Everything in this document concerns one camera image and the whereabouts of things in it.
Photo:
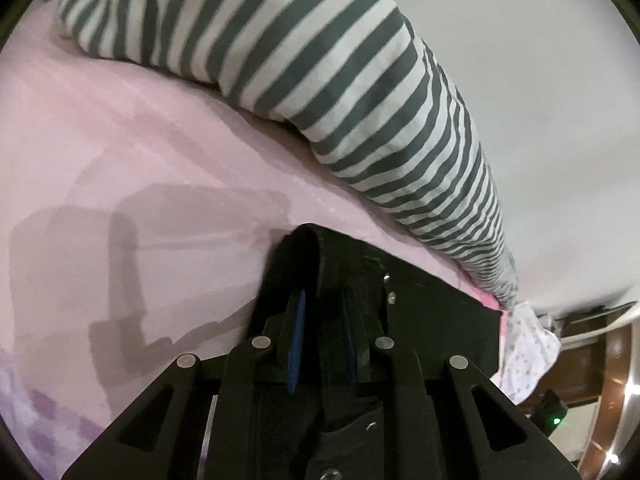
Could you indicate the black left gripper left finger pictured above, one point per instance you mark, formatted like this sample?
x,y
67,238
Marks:
x,y
259,423

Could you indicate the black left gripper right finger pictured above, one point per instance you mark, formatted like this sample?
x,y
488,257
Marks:
x,y
391,418

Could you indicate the black pants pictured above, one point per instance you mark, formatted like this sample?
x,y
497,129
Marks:
x,y
326,297

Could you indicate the white floral blanket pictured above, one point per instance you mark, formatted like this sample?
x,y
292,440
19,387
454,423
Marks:
x,y
528,349

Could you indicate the pink bed sheet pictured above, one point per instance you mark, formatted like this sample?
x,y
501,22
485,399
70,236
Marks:
x,y
137,215

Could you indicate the grey white striped bolster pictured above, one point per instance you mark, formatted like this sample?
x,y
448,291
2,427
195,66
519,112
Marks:
x,y
355,79

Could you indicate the brown wooden bed frame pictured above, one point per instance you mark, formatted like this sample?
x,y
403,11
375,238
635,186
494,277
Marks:
x,y
597,376

